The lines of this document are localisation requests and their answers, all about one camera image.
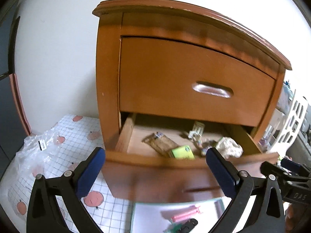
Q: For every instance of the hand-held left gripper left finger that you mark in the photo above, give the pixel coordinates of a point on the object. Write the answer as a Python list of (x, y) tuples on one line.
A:
[(91, 172)]

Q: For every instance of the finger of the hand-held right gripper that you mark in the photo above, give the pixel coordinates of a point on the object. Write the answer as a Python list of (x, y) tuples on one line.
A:
[(294, 166), (269, 167)]

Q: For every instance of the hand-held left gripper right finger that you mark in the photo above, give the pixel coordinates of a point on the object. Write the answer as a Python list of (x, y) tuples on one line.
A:
[(220, 174)]

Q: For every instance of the cream crochet cloth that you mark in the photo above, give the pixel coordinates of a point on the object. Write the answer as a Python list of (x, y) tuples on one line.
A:
[(228, 148)]

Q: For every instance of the small green carton box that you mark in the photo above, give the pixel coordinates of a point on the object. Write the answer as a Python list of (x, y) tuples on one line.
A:
[(182, 153)]

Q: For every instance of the wooden drawer with deep front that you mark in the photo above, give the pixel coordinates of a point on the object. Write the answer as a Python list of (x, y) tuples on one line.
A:
[(145, 174)]

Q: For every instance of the pink hair roller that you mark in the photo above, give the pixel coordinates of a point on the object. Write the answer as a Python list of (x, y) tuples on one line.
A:
[(182, 215)]

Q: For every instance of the brown cracker snack packet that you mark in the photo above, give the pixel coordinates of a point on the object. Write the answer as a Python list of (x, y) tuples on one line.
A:
[(160, 144)]

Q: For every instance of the white tray with teal rim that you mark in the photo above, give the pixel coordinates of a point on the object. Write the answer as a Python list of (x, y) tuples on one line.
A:
[(150, 213)]

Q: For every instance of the person's right hand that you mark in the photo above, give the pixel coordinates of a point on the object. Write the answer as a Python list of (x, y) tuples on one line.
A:
[(290, 217)]

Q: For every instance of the white wooden rack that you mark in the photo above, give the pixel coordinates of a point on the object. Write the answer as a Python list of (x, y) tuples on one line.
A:
[(278, 119)]

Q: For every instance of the clear plastic bag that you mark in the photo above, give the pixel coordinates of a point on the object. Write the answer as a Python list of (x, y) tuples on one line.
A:
[(41, 150)]

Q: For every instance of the white plastic basket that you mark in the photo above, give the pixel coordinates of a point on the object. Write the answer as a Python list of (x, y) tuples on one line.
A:
[(300, 106)]

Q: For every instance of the wooden nightstand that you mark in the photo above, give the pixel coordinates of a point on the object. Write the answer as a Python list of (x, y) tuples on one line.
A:
[(109, 77)]

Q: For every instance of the red-brown door frame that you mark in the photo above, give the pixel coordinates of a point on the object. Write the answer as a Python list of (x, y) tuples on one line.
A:
[(18, 102)]

